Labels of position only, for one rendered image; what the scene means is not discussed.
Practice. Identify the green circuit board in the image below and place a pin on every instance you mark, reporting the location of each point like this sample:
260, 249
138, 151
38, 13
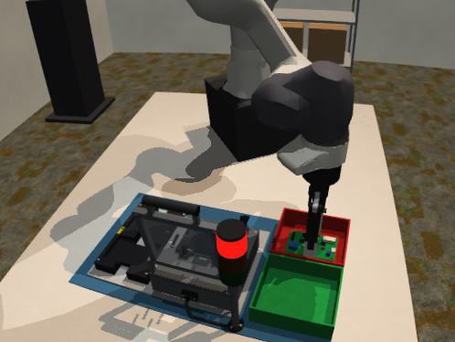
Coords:
325, 250

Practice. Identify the red open-top bin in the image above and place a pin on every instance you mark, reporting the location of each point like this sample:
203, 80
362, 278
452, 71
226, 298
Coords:
293, 219

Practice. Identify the green bin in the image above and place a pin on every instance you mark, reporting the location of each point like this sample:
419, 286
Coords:
292, 286

